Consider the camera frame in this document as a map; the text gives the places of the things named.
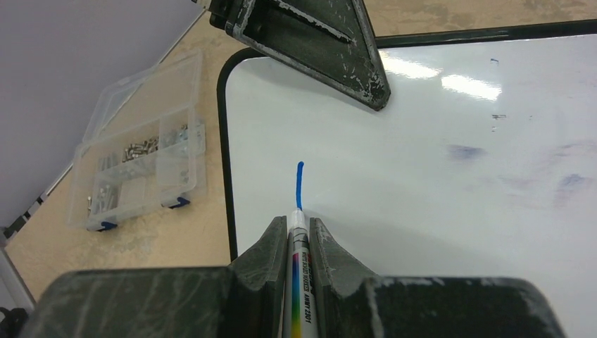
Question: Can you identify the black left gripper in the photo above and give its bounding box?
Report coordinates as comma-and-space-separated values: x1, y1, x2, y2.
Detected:
191, 0, 391, 111

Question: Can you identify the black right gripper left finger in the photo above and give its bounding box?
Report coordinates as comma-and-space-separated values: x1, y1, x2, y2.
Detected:
20, 216, 287, 337

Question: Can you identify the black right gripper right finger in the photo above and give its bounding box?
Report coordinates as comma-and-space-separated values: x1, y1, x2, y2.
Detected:
309, 218, 565, 337

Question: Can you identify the white whiteboard marker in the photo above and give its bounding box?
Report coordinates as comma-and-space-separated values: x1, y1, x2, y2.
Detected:
282, 208, 319, 338

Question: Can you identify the white whiteboard with black frame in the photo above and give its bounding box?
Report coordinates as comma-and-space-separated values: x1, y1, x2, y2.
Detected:
217, 20, 596, 337

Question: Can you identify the clear plastic screw organizer box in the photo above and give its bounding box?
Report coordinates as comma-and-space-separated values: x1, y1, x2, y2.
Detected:
66, 49, 207, 232

